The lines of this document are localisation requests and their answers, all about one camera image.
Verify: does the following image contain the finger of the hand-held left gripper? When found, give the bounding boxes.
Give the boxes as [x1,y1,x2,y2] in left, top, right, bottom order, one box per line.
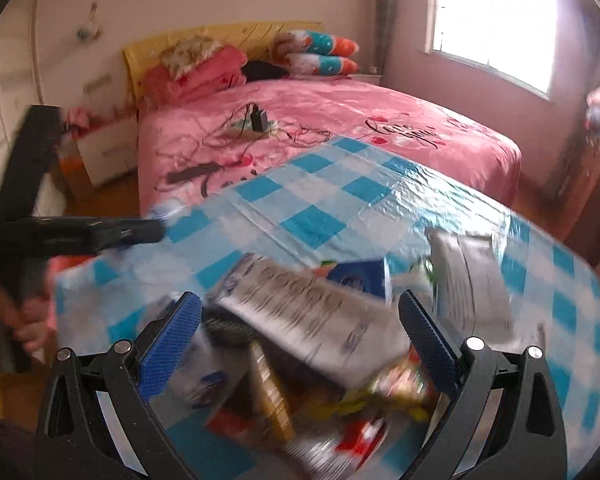
[92,217,166,252]

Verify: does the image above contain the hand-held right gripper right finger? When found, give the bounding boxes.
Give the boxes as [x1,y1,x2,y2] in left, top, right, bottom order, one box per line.
[397,289,568,480]

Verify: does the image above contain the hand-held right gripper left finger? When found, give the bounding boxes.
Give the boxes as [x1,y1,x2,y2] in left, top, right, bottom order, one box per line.
[34,291,203,480]

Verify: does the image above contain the black yellow coffee packet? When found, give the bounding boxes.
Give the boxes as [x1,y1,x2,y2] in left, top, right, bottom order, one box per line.
[247,340,297,444]

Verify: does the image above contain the white printed packet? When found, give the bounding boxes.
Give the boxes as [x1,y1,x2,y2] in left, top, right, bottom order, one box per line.
[215,252,413,391]

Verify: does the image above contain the person's left hand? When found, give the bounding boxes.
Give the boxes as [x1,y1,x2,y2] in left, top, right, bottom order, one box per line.
[0,272,58,358]

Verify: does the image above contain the clear wrapper with blue logo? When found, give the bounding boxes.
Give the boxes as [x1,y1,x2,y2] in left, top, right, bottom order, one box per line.
[180,330,254,411]

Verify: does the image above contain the yellow green snack packet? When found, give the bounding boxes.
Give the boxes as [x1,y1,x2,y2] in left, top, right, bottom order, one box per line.
[340,350,441,421]

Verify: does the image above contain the white nightstand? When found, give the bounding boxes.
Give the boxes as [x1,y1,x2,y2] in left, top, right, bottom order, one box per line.
[77,115,141,189]

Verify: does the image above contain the black elongated device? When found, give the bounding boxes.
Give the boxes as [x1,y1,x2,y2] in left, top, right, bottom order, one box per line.
[166,161,252,187]

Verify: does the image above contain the blue tissue packet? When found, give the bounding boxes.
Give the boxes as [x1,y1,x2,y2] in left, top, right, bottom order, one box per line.
[325,259,394,301]

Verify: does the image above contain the red white packet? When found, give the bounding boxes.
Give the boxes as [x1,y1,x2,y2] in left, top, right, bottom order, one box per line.
[330,415,392,467]

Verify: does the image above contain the white power strip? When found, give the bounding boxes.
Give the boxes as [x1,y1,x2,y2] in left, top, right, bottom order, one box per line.
[224,119,281,138]

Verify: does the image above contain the folded pink blanket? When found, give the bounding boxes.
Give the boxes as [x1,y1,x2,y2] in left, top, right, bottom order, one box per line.
[142,46,248,107]

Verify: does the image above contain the black charger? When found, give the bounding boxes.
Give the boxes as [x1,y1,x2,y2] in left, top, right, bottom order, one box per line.
[249,102,272,134]

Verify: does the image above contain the blue white checkered tablecloth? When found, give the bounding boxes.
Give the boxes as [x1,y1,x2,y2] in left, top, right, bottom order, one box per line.
[52,135,600,480]

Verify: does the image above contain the floral pillow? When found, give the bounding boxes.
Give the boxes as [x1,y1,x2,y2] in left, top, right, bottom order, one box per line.
[160,35,226,78]

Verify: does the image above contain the person's dark clothing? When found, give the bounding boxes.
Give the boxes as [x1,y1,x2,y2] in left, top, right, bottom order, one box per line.
[0,410,46,480]

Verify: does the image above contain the black cloth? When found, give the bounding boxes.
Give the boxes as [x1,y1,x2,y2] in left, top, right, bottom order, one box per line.
[241,60,291,82]

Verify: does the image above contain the brown wooden cabinet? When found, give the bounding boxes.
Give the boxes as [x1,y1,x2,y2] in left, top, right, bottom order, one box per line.
[550,130,600,262]

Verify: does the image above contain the yellow headboard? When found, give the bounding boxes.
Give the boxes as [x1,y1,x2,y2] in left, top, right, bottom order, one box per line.
[122,21,326,101]

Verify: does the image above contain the bed with pink sheet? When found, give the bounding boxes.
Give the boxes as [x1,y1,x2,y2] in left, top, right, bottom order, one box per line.
[137,79,523,221]

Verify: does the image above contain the colourful cartoon pillow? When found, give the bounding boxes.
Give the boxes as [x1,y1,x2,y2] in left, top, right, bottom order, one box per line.
[282,52,361,77]
[272,30,361,58]

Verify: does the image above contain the grey curtain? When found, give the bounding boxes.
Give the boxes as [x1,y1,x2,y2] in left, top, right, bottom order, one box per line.
[372,0,402,74]

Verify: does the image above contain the window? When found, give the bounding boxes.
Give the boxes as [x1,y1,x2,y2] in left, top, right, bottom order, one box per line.
[424,0,562,102]

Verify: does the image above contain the hanging wall ornament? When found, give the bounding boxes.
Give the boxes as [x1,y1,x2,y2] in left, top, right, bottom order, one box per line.
[75,2,104,44]

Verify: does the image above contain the tangled black cables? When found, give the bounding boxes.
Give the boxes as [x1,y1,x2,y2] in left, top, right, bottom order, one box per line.
[165,105,337,197]

